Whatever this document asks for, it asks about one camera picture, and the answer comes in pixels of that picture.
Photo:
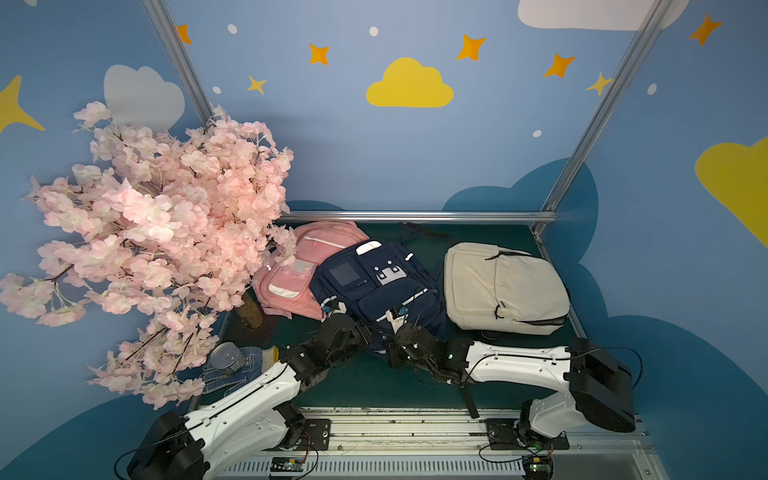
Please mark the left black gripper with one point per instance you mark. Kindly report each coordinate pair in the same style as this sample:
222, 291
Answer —
351, 327

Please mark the beige backpack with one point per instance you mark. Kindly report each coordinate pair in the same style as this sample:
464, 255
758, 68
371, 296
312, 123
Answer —
490, 288

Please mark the blue patterned cloth item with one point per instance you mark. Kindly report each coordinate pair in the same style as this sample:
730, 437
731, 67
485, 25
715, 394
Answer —
258, 362

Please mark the navy blue backpack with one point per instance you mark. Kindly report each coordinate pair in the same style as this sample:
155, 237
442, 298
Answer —
365, 281

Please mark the rear horizontal aluminium bar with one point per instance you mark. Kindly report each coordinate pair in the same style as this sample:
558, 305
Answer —
442, 217

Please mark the left aluminium frame post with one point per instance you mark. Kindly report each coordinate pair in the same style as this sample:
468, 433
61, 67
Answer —
165, 26

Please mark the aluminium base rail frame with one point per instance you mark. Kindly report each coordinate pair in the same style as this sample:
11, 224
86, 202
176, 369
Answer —
399, 443

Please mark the right green circuit board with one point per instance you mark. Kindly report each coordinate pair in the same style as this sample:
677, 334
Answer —
537, 468

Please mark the right side floor rail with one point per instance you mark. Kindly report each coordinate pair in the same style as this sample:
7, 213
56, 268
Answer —
566, 246

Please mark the pink backpack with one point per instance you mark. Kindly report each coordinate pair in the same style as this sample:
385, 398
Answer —
284, 289

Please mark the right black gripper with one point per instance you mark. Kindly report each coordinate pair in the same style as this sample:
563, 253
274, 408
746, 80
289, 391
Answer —
409, 341

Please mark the left green circuit board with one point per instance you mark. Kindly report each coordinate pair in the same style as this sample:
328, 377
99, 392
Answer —
286, 467

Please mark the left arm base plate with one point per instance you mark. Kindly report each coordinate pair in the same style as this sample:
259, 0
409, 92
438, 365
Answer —
307, 434

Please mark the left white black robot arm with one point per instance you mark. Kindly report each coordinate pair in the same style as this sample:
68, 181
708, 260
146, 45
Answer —
258, 416

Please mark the right aluminium frame post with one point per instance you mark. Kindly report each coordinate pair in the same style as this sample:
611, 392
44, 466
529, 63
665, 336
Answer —
641, 44

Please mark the green circuit board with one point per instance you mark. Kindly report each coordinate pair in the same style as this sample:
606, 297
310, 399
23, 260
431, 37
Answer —
286, 467
537, 468

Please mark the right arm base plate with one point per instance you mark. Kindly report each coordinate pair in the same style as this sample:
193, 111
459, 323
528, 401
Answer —
507, 434

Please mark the pink cherry blossom tree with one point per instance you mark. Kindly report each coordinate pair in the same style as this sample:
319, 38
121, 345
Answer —
172, 228

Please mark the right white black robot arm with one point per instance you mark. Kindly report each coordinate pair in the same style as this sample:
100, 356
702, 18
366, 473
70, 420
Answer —
588, 385

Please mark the aluminium frame post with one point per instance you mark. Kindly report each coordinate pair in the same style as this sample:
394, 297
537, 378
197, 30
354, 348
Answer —
165, 26
641, 44

